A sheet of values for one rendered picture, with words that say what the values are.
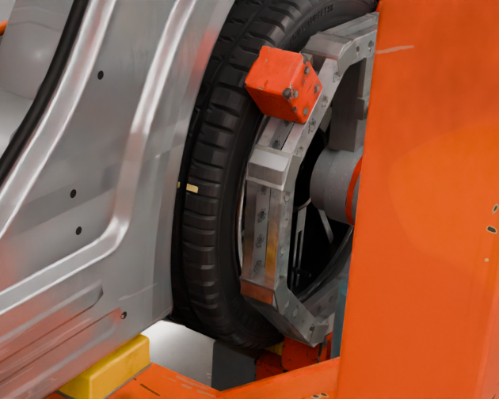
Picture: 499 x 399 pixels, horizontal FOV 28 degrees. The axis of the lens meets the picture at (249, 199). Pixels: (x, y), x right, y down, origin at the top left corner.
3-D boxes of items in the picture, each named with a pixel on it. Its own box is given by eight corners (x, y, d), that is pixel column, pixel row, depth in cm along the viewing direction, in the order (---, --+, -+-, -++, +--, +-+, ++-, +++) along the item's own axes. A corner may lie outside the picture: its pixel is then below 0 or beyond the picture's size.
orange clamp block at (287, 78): (280, 75, 151) (261, 43, 143) (326, 87, 147) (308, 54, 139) (261, 115, 149) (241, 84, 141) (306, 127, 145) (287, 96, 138)
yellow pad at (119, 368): (81, 334, 153) (81, 305, 151) (153, 365, 146) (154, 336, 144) (17, 374, 142) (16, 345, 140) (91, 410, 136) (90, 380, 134)
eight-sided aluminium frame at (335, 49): (378, 256, 204) (412, -6, 182) (407, 266, 201) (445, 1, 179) (232, 378, 162) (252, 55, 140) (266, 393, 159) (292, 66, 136)
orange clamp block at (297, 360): (286, 321, 177) (278, 366, 179) (325, 336, 173) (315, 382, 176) (304, 311, 183) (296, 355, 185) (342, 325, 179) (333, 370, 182)
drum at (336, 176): (340, 199, 181) (348, 126, 175) (451, 232, 171) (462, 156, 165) (302, 225, 170) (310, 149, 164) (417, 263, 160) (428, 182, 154)
